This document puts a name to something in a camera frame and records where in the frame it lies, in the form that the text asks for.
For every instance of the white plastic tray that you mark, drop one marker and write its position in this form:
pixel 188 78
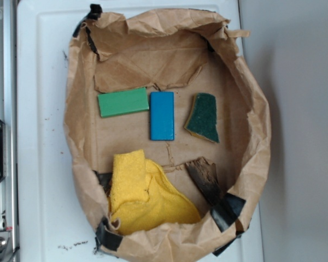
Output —
pixel 52 225

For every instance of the green wooden block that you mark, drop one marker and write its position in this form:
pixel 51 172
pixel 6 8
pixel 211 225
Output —
pixel 123 102

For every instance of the green and yellow sponge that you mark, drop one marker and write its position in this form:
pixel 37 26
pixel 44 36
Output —
pixel 202 119

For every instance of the brown paper bag liner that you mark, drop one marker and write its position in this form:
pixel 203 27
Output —
pixel 184 51

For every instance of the dark wood bark piece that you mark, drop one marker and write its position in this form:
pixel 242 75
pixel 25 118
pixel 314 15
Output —
pixel 203 173

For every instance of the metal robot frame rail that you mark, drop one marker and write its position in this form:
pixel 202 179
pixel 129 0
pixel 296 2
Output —
pixel 9 226

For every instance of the blue wooden block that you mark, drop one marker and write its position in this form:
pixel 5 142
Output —
pixel 162 116

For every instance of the yellow towel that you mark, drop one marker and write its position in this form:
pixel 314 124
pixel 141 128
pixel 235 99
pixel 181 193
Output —
pixel 142 197

